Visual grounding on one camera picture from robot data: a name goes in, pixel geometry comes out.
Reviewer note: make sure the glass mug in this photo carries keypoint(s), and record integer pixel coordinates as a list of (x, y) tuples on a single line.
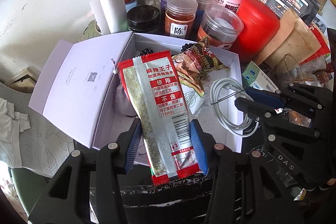
[(302, 74)]

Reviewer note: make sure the brown kraft pouch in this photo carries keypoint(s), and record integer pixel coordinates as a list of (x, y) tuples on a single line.
[(293, 37)]

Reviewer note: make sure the black lid jar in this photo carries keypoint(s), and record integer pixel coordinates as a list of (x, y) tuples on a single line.
[(144, 19)]

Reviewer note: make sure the white open gift box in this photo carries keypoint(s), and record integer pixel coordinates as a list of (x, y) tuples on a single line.
[(78, 92)]

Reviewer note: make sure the white printed snack packet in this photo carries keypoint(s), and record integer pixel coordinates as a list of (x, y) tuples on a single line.
[(194, 101)]

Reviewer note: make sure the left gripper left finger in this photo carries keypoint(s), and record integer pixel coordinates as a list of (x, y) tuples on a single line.
[(114, 159)]

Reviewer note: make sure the clear jar orange label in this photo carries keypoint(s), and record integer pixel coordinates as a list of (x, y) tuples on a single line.
[(220, 26)]

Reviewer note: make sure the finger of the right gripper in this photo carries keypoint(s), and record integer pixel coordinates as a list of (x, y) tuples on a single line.
[(293, 96), (274, 123)]

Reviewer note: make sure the lavender drawstring pouch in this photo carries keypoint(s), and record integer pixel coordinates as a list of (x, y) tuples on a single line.
[(122, 103)]

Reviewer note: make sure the white blue medicine box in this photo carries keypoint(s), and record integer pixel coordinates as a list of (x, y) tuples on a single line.
[(254, 77)]

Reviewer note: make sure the red plastic canister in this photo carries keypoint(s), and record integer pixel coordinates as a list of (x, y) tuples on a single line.
[(260, 25)]

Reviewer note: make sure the red white spicy snack packet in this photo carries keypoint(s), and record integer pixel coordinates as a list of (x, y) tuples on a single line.
[(152, 85)]

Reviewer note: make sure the spice jar brown contents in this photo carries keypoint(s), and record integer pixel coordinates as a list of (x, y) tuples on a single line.
[(179, 18)]

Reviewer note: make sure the black polka dot scrunchie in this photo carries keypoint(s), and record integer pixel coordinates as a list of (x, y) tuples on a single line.
[(145, 51)]

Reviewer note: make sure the right hand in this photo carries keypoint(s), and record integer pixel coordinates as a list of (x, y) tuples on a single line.
[(328, 184)]

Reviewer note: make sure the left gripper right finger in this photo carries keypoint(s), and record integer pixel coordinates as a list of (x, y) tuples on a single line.
[(231, 195)]

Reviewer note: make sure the white paper roll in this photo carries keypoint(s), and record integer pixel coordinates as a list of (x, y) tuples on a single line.
[(110, 15)]

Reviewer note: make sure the black hair scrunchie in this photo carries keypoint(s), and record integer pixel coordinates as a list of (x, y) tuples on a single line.
[(186, 46)]

